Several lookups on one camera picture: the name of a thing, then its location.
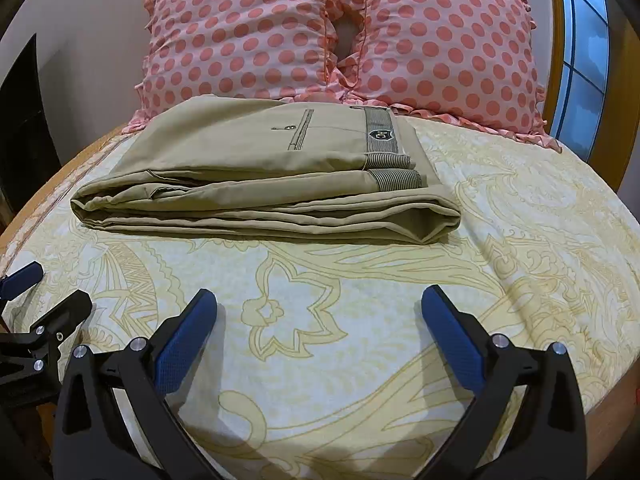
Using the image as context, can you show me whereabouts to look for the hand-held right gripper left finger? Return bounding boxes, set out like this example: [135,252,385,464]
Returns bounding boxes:
[52,288,227,480]

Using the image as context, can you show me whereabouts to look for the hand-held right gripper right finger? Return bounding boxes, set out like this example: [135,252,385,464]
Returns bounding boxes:
[413,284,588,480]

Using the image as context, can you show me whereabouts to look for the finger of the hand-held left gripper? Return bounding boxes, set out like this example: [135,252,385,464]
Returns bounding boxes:
[0,289,94,395]
[0,262,44,303]

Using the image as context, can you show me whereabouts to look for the khaki pants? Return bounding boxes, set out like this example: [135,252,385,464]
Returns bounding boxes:
[70,97,462,247]

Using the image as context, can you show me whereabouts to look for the yellow floral bed sheet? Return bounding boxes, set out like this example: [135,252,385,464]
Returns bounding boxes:
[0,116,632,480]

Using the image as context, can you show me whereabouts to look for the dark furniture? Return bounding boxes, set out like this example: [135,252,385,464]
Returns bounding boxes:
[0,33,63,213]

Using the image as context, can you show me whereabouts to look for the pink polka dot pillow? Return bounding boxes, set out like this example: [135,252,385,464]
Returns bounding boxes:
[121,0,346,135]
[327,0,563,152]

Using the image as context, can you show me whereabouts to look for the window with wooden frame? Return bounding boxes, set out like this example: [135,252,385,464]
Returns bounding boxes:
[542,0,612,163]

